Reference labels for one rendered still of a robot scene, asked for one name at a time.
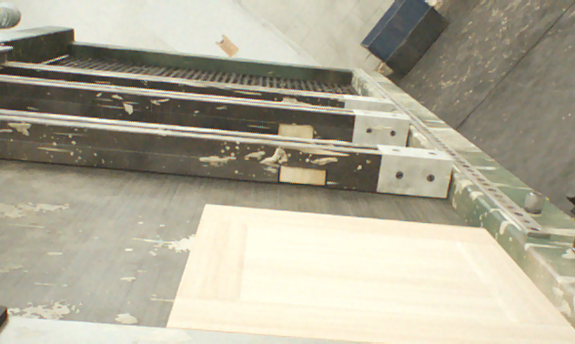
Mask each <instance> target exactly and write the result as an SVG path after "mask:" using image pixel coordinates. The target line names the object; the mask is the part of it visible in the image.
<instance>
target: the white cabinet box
mask: <svg viewBox="0 0 575 344"><path fill-rule="evenodd" d="M137 21H138V22H139V23H141V24H142V25H143V26H146V27H147V28H148V29H150V30H151V31H152V32H154V33H155V34H156V35H158V37H159V38H160V39H162V40H164V41H165V42H167V43H168V44H169V45H170V46H172V47H173V48H175V49H176V51H178V52H188V53H197V54H206V56H224V57H234V58H244V59H252V60H262V61H271V62H281V63H290V64H299V65H309V66H322V65H321V64H319V63H318V62H316V61H315V60H314V59H313V58H311V57H310V56H309V55H308V53H306V52H305V51H304V50H303V49H301V48H300V47H298V46H297V45H295V44H294V43H293V42H292V41H290V40H289V39H288V38H287V37H285V35H284V34H283V33H282V32H279V31H278V30H277V29H276V28H275V27H274V26H273V25H271V24H270V23H269V22H268V21H267V20H265V19H264V18H263V17H262V15H259V14H258V13H257V12H256V11H254V10H253V9H252V8H251V7H249V6H248V5H247V4H245V3H244V2H243V1H242V0H150V1H149V2H148V4H147V5H146V7H144V8H143V10H142V11H141V13H140V14H139V16H138V17H137Z"/></svg>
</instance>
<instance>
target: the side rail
mask: <svg viewBox="0 0 575 344"><path fill-rule="evenodd" d="M69 45H70V54H69V55H70V56H73V57H82V58H92V59H101V60H111V61H120V62H130V63H139V64H150V65H159V66H177V67H187V68H196V69H206V70H215V71H225V72H234V73H244V75H253V76H272V77H282V78H291V79H301V80H310V81H320V82H329V83H340V84H348V85H351V84H350V79H351V74H352V71H351V70H350V69H346V68H335V67H327V66H309V65H299V64H290V63H281V62H271V61H262V60H252V59H244V58H234V57H224V56H206V54H197V53H188V52H177V51H168V50H159V49H150V48H140V47H131V46H113V45H103V44H94V43H84V42H73V43H69Z"/></svg>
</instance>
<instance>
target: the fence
mask: <svg viewBox="0 0 575 344"><path fill-rule="evenodd" d="M0 344H380V343H367V342H354V341H341V340H327V339H302V338H290V337H276V336H264V335H250V334H237V333H225V332H212V331H198V330H185V329H160V328H148V327H134V326H121V325H107V324H96V323H95V322H82V321H68V320H56V319H30V318H18V317H7V319H6V320H5V323H4V324H3V325H2V326H1V327H0Z"/></svg>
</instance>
